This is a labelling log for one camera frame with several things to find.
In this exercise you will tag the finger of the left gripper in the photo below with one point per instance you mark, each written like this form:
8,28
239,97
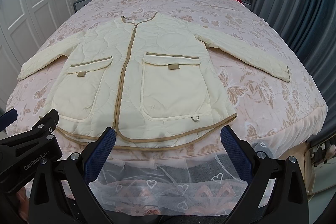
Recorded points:
49,122
7,119

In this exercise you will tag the grey nightstand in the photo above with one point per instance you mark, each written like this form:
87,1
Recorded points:
80,4

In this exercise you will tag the white lace bed skirt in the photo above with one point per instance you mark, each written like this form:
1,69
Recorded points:
205,185

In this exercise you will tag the cream quilted jacket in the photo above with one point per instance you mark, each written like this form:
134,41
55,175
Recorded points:
151,81

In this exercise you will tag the grey blue curtain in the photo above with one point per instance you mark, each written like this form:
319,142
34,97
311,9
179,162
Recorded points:
308,27

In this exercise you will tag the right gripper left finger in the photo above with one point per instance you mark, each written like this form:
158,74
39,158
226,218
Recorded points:
61,192

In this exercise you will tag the white wardrobe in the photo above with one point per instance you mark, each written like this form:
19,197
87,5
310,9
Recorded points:
25,26

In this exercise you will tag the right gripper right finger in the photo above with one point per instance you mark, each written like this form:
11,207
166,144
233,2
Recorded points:
275,193

